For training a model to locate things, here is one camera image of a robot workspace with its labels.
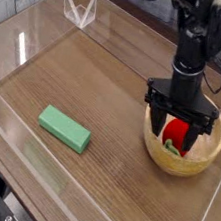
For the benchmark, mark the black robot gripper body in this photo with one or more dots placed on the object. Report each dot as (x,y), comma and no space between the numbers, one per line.
(193,108)

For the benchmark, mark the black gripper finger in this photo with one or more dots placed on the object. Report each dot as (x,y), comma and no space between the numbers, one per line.
(158,118)
(191,136)

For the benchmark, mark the red plush strawberry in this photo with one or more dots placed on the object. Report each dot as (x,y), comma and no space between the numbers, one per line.
(173,136)

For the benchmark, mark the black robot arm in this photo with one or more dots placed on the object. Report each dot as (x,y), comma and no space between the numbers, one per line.
(199,26)

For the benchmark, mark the wooden bowl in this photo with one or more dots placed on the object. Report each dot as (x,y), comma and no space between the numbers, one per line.
(203,153)

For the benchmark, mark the green rectangular block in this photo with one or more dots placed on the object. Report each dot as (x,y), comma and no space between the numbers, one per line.
(64,128)

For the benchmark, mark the clear acrylic tray wall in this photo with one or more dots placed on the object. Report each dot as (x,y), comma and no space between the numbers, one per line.
(97,76)

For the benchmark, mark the clear acrylic corner bracket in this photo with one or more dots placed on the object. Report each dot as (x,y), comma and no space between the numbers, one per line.
(79,15)

